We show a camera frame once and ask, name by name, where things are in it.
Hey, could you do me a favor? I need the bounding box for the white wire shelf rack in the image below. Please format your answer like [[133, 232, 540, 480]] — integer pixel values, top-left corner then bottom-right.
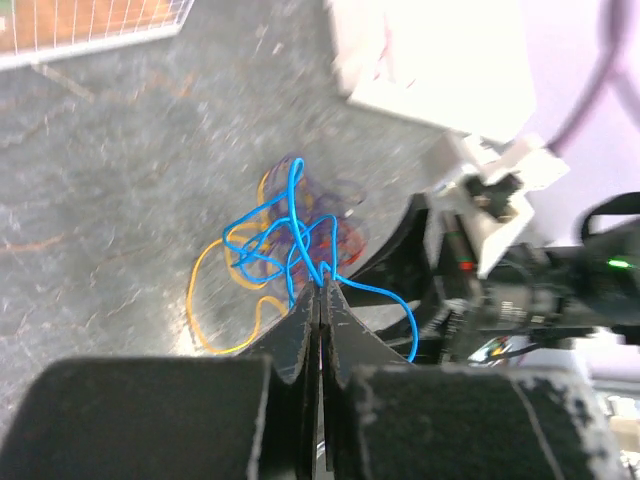
[[1, 0, 194, 70]]

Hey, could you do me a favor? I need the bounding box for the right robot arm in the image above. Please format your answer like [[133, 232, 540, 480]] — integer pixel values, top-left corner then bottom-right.
[[351, 192, 639, 364]]

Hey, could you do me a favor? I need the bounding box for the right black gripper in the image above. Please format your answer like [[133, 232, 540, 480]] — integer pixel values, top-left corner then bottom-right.
[[350, 193, 487, 365]]

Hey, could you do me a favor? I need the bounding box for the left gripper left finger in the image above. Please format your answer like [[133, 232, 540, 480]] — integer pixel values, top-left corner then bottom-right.
[[1, 285, 320, 479]]

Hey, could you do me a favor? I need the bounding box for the white six-compartment tray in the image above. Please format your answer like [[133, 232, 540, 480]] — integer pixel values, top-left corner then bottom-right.
[[324, 0, 536, 142]]

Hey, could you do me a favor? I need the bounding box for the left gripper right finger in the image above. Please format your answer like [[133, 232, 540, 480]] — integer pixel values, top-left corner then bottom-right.
[[321, 284, 625, 479]]

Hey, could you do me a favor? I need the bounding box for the orange cable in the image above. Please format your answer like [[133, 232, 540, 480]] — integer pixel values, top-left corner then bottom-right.
[[309, 219, 366, 266]]

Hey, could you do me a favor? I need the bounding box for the blue cable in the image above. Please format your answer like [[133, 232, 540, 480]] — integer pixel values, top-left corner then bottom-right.
[[222, 157, 419, 364]]

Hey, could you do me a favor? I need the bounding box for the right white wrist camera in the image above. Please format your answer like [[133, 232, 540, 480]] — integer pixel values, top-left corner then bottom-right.
[[427, 132, 569, 278]]

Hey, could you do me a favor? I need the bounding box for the pink cable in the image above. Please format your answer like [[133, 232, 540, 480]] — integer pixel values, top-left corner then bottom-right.
[[369, 9, 421, 91]]

